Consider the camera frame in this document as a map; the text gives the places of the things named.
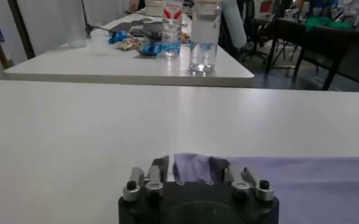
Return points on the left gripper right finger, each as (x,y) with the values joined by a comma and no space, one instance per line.
(238,182)

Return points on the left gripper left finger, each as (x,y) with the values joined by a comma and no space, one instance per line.
(153,182)

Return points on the purple t-shirt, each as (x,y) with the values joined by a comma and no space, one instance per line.
(304,188)

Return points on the white side table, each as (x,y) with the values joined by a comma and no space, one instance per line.
(106,67)

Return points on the blue snack packet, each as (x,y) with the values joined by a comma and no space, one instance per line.
(154,49)
(118,36)

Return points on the tan snack packet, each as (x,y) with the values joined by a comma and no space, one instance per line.
(129,44)

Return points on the clear unlabelled plastic bottle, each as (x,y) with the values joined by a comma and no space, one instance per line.
(205,39)

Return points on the water bottle red label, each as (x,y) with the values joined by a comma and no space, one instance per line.
(172,30)

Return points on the dark grey laptop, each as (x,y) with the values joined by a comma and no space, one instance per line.
(142,29)

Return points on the white humanoid robot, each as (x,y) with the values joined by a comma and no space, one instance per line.
(234,24)

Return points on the black metal table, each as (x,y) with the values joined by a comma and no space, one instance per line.
(328,39)

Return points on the tall clear cylinder jar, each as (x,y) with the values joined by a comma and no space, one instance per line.
(74,27)

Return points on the green cloth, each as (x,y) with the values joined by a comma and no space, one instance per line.
(325,22)

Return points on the glass door beverage cooler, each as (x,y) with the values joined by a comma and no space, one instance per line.
(2,36)

